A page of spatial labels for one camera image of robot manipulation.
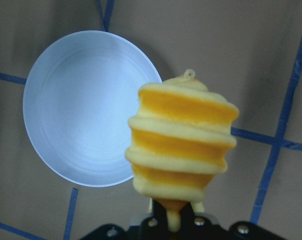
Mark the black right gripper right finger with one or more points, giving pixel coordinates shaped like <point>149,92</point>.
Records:
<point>186,216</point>

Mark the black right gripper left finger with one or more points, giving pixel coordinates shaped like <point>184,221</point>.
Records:
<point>160,214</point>

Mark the sliced bread loaf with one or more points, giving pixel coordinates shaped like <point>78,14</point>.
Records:
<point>180,136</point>

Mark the blue plate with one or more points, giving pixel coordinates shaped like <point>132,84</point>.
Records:
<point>77,100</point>

